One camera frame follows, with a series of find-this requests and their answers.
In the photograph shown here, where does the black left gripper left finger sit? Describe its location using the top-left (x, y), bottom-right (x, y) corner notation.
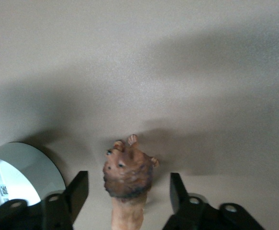
top-left (41, 171), bottom-right (89, 230)

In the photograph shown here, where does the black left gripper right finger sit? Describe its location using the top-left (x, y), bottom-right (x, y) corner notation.
top-left (162, 172), bottom-right (220, 230)

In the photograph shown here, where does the brown lion statue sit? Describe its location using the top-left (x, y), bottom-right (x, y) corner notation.
top-left (102, 134), bottom-right (159, 230)

